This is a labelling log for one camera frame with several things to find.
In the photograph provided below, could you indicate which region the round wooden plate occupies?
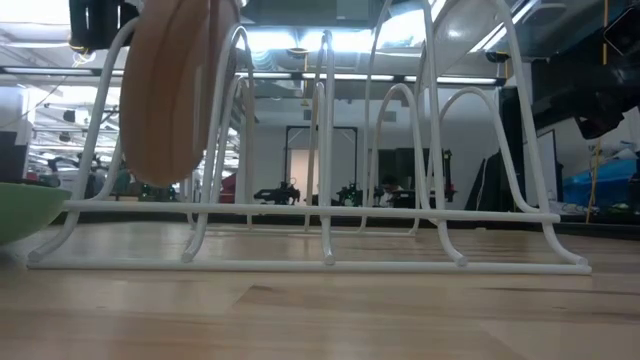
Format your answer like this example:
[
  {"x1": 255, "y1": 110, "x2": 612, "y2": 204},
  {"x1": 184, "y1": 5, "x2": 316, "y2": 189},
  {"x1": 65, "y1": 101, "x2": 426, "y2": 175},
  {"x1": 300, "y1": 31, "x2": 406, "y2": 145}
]
[{"x1": 118, "y1": 0, "x2": 242, "y2": 189}]

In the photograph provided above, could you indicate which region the person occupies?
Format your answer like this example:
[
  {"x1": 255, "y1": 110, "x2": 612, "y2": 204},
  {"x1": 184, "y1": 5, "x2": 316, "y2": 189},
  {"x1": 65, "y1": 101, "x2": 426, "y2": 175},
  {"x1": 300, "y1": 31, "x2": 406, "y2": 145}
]
[{"x1": 380, "y1": 174, "x2": 404, "y2": 207}]

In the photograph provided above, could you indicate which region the green plate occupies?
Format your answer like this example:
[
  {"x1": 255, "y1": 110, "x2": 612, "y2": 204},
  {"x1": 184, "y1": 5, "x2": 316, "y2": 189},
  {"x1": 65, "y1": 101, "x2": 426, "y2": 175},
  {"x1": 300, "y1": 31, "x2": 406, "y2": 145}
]
[{"x1": 0, "y1": 182, "x2": 73, "y2": 247}]

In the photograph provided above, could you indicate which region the white wire dish rack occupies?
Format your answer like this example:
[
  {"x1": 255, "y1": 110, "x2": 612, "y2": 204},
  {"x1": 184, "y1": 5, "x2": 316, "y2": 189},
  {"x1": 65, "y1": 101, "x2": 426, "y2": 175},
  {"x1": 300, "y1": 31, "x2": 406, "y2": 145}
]
[{"x1": 27, "y1": 0, "x2": 594, "y2": 276}]

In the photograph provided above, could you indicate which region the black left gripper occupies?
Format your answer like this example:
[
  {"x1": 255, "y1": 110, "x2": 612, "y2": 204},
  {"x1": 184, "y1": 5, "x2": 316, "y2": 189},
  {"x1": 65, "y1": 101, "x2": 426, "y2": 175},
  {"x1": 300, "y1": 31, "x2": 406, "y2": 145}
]
[{"x1": 68, "y1": 0, "x2": 144, "y2": 51}]

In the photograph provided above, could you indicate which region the blue tarp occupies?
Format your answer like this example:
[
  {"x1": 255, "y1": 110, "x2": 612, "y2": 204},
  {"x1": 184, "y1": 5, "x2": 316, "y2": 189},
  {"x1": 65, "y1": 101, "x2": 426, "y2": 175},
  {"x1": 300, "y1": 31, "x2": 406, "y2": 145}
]
[{"x1": 562, "y1": 157, "x2": 640, "y2": 207}]

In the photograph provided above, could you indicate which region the yellow cable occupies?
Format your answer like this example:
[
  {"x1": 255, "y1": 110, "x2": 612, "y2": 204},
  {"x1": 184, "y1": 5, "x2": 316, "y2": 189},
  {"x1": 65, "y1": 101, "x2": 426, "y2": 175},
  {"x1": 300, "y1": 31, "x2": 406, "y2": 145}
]
[{"x1": 585, "y1": 0, "x2": 610, "y2": 225}]

